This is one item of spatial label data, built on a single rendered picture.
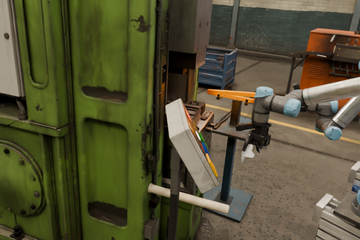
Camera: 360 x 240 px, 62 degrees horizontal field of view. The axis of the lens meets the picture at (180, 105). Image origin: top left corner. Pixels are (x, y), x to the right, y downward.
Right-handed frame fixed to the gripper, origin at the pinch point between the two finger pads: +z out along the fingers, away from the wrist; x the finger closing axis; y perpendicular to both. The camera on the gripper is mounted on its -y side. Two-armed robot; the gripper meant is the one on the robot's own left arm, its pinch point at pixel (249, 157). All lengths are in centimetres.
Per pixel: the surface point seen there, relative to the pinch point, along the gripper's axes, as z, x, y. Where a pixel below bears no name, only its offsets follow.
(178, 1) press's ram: -68, -5, -50
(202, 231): 93, 28, -44
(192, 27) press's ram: -57, -1, -43
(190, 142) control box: -20.9, -42.5, -1.0
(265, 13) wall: -37, 708, -413
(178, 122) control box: -25.1, -39.8, -10.3
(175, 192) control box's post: 12.2, -34.5, -14.4
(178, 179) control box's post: 5.0, -34.2, -13.9
